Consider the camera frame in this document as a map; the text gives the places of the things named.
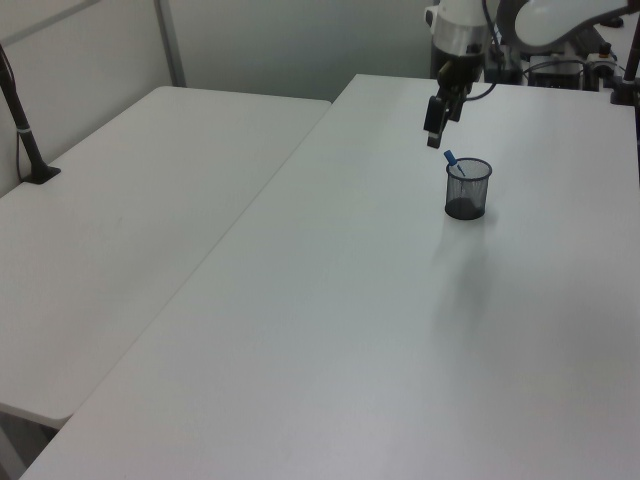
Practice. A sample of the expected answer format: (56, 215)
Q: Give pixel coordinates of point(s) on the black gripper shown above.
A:
(457, 75)

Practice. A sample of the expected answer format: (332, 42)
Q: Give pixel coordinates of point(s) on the white marker with blue cap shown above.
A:
(454, 162)

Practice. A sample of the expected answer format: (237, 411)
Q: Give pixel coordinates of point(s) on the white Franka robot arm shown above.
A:
(465, 25)

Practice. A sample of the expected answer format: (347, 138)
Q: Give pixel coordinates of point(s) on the black mesh pen cup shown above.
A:
(468, 192)

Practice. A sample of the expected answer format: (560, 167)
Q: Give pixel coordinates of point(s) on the black control box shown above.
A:
(555, 72)

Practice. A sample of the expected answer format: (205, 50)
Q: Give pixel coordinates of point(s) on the white device with black knob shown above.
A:
(602, 62)

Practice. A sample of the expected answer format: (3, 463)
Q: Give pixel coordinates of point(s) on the black camera stand white band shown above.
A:
(25, 135)

